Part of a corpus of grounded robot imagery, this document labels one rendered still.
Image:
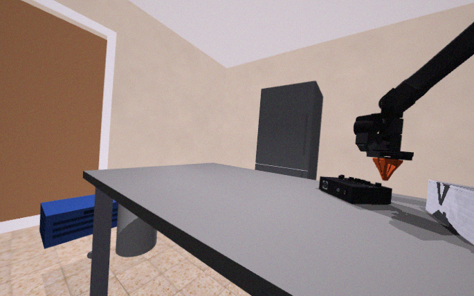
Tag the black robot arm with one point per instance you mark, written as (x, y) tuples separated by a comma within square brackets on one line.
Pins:
[(367, 128)]

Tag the black lighting desk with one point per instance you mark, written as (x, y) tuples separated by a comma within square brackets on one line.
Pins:
[(356, 190)]

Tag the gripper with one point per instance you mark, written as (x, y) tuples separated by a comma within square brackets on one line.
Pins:
[(383, 163)]

